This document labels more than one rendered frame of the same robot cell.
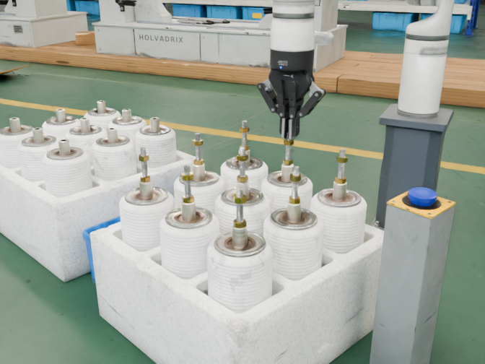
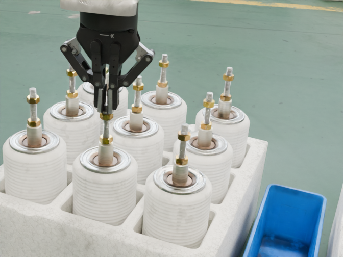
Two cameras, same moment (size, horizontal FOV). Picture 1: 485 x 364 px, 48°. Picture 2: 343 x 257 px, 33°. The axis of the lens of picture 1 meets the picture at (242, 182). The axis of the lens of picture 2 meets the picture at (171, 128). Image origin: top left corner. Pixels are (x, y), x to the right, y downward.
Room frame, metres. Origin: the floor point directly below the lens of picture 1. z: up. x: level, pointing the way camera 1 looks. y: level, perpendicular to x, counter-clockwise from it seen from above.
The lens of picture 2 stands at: (1.63, -0.35, 0.69)
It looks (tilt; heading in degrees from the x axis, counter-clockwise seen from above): 28 degrees down; 151
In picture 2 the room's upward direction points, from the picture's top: 5 degrees clockwise
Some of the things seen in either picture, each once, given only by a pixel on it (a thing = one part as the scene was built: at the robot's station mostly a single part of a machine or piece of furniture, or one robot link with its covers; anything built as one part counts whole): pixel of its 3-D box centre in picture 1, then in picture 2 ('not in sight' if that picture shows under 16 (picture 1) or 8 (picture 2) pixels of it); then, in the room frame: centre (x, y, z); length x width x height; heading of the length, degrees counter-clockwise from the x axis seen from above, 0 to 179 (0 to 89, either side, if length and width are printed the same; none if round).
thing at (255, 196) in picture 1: (242, 197); (136, 127); (0.86, 0.00, 0.25); 0.08 x 0.08 x 0.01
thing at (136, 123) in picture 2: (242, 190); (136, 120); (0.86, 0.00, 0.26); 0.02 x 0.02 x 0.03
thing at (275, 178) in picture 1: (286, 179); (105, 159); (0.95, -0.08, 0.25); 0.08 x 0.08 x 0.01
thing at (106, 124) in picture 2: (288, 152); (106, 128); (0.95, -0.08, 0.30); 0.01 x 0.01 x 0.08
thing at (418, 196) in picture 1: (421, 198); not in sight; (0.71, -0.25, 0.32); 0.04 x 0.04 x 0.02
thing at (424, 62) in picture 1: (421, 76); not in sight; (1.23, -0.41, 0.39); 0.09 x 0.09 x 0.17; 65
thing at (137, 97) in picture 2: (242, 168); (137, 98); (0.86, 0.00, 0.30); 0.01 x 0.01 x 0.08
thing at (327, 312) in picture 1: (242, 276); (131, 207); (0.86, 0.00, 0.09); 0.39 x 0.39 x 0.18; 44
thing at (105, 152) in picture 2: (287, 172); (105, 152); (0.95, -0.08, 0.26); 0.02 x 0.02 x 0.03
